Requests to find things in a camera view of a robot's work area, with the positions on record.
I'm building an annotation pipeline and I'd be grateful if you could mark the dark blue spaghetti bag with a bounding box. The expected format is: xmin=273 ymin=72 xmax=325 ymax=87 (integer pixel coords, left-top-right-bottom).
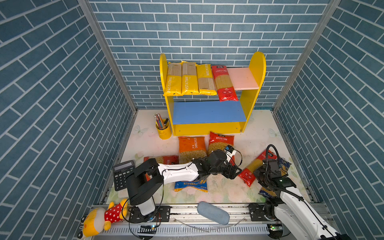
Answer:
xmin=259 ymin=158 xmax=291 ymax=198

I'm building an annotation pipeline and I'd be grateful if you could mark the red spaghetti bag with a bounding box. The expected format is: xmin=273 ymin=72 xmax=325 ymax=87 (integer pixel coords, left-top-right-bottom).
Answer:
xmin=212 ymin=66 xmax=239 ymax=102
xmin=238 ymin=151 xmax=278 ymax=187

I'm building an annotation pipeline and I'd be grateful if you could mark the red fusilli bag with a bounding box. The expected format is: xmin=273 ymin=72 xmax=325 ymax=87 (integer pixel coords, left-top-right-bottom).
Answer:
xmin=144 ymin=155 xmax=179 ymax=165
xmin=207 ymin=132 xmax=235 ymax=155

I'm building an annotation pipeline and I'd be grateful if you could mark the orange macaroni bag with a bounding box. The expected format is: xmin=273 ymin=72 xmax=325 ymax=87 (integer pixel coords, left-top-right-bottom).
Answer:
xmin=179 ymin=137 xmax=207 ymax=164

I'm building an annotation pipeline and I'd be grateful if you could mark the yellow spaghetti bag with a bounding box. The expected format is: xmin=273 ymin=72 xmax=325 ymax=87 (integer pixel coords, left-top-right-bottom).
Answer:
xmin=182 ymin=62 xmax=199 ymax=96
xmin=164 ymin=63 xmax=182 ymax=97
xmin=196 ymin=64 xmax=217 ymax=96

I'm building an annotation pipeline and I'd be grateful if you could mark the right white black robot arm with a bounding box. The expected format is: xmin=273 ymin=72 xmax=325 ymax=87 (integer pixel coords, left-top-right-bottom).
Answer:
xmin=254 ymin=144 xmax=350 ymax=240

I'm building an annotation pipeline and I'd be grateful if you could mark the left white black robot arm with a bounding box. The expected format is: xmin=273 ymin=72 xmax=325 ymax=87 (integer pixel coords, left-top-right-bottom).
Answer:
xmin=125 ymin=146 xmax=242 ymax=216

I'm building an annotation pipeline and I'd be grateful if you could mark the yellow pink blue shelf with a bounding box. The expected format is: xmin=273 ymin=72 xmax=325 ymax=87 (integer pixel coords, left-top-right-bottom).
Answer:
xmin=165 ymin=52 xmax=267 ymax=137

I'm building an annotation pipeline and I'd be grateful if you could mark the blue macaroni bag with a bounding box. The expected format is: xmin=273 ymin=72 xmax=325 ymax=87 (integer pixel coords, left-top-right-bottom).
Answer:
xmin=174 ymin=180 xmax=208 ymax=193

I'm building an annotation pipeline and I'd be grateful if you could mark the grey blue pouch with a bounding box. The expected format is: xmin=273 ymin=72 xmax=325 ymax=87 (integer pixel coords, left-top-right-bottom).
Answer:
xmin=197 ymin=202 xmax=230 ymax=225

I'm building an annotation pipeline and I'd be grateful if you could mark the yellow pencil cup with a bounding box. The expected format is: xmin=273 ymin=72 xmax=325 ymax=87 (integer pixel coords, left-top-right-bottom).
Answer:
xmin=156 ymin=119 xmax=172 ymax=140

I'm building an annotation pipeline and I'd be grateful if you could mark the coloured pencils bunch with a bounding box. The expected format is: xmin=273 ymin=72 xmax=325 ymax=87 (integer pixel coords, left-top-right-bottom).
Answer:
xmin=154 ymin=113 xmax=169 ymax=130

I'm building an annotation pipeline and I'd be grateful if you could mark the black calculator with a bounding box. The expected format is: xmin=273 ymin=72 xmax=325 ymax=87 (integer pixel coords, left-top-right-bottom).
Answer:
xmin=112 ymin=160 xmax=135 ymax=192

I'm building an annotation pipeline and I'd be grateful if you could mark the yellow plush toy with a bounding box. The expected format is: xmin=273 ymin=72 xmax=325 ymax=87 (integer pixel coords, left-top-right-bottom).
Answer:
xmin=77 ymin=199 xmax=129 ymax=240

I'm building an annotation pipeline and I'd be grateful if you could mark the aluminium rail base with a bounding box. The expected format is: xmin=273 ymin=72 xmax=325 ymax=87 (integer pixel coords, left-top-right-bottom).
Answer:
xmin=92 ymin=203 xmax=292 ymax=240

